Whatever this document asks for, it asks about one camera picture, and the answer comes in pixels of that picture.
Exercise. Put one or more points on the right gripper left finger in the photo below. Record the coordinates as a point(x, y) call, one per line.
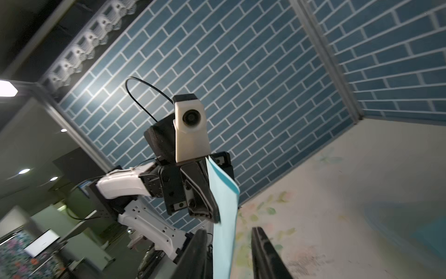
point(194, 261)

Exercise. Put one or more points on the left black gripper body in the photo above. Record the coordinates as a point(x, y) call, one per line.
point(187, 186)

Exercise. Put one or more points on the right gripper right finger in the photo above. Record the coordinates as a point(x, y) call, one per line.
point(267, 263)

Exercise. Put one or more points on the light blue paper front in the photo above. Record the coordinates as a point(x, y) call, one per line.
point(226, 193)

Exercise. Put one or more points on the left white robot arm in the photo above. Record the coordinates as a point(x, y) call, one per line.
point(122, 192)

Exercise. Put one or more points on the floral table mat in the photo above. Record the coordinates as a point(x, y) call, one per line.
point(370, 205)

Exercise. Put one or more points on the computer monitor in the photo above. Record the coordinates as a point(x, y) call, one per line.
point(42, 243)

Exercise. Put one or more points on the ceiling light panel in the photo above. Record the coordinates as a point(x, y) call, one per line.
point(7, 89)

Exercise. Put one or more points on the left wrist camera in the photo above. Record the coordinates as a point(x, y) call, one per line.
point(191, 137)

